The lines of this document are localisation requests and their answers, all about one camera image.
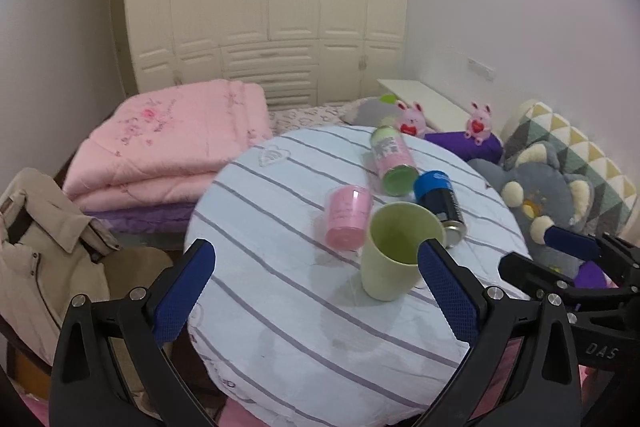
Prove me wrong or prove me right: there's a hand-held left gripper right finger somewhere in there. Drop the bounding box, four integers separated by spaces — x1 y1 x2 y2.
417 237 584 427

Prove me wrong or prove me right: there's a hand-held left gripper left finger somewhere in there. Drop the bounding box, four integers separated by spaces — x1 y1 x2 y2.
48 238 217 427

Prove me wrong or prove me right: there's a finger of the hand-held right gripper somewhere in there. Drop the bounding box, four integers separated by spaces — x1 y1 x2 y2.
498 252 640 310
545 226 640 290

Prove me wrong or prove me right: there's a pink translucent cup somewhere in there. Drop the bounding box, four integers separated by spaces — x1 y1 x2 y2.
324 185 374 251

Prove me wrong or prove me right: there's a light green cup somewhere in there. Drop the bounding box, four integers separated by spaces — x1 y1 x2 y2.
360 202 447 303

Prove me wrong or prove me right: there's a grey plush toy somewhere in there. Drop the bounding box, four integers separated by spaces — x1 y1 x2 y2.
467 142 597 259

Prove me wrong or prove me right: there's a triangle patterned cushion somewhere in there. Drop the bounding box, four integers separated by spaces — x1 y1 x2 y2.
502 99 639 239

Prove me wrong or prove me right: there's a purple bed sheet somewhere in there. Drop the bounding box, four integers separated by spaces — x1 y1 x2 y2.
82 201 199 236

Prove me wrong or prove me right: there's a blue can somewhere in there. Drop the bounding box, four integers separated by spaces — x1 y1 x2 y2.
413 170 468 250

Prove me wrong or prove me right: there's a striped white tablecloth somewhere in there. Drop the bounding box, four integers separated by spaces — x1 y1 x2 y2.
184 125 533 427

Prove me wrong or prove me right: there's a purple pillow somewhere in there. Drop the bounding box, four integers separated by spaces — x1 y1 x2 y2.
424 130 504 164

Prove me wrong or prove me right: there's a beige jacket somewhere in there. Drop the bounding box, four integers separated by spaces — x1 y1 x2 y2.
0 168 174 367

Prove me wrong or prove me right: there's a pink and green tumbler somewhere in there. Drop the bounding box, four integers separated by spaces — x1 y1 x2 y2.
369 125 420 196

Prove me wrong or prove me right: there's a pink bunny plush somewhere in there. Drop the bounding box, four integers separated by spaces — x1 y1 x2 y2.
396 100 429 139
464 102 494 146

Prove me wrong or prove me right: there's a folded pink quilt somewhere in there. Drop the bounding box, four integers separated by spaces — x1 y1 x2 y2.
62 79 274 212

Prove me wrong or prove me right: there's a white shelf board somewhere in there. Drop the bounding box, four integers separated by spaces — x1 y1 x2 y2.
377 79 474 134

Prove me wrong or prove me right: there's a grey plush cushion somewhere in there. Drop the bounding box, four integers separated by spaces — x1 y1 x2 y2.
344 94 402 128

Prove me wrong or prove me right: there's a heart print bed sheet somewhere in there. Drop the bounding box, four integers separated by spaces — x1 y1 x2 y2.
271 104 362 136

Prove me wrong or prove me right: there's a white wall socket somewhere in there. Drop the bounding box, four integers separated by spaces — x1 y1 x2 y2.
468 58 496 80

